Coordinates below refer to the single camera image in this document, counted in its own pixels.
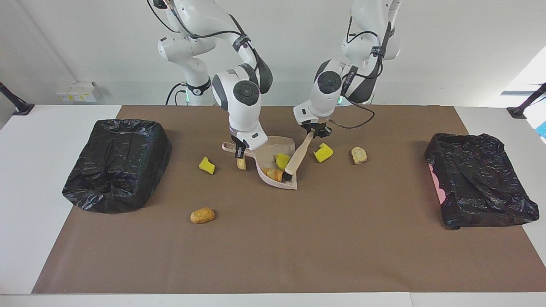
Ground white wall box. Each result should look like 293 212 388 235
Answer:
55 82 98 103

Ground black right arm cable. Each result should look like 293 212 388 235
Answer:
147 0 256 56

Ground brown table mat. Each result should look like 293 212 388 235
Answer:
31 105 546 294

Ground black camera stand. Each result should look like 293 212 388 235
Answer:
507 83 546 119
0 82 35 116

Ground orange striped croissant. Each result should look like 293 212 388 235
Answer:
262 167 285 183

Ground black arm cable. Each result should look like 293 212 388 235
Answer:
328 96 376 129
147 0 256 56

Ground right black bag bin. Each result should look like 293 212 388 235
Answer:
424 133 540 230

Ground notched yellow foam chunk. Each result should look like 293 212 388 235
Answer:
314 143 334 163

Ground beige plastic dustpan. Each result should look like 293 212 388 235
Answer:
221 136 298 191

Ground beige hand brush black bristles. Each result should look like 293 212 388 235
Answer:
284 132 315 182

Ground black base cable bundle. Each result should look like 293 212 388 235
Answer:
166 82 188 106

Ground black bag lined bin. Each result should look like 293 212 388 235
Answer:
62 119 172 214

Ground pink plastic bin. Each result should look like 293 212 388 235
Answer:
430 166 447 204

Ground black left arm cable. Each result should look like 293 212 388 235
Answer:
328 96 376 129

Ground brown oval bread roll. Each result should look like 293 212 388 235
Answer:
190 207 215 224

